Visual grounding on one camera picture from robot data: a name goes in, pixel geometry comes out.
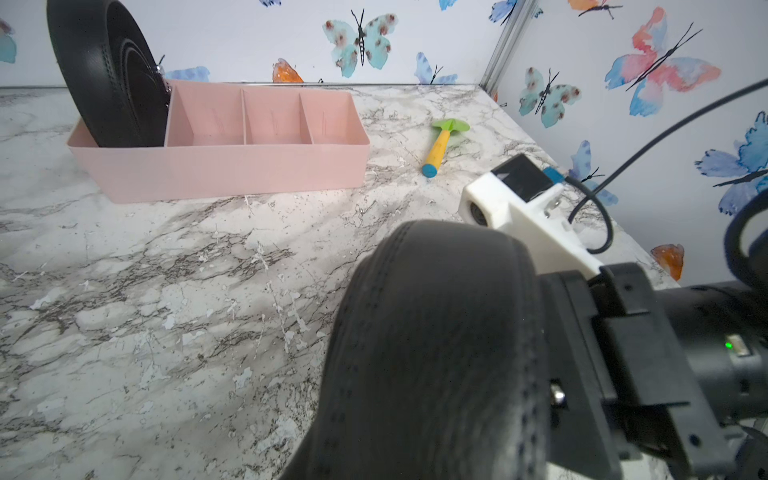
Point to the green yellow toy shovel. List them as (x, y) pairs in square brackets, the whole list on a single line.
[(436, 155)]

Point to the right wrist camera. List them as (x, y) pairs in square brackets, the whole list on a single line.
[(522, 200)]

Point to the pink compartment storage tray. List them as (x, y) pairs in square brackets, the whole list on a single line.
[(231, 140)]

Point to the black belt coil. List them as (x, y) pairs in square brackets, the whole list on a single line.
[(436, 367)]

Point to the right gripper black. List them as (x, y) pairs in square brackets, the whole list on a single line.
[(635, 371)]

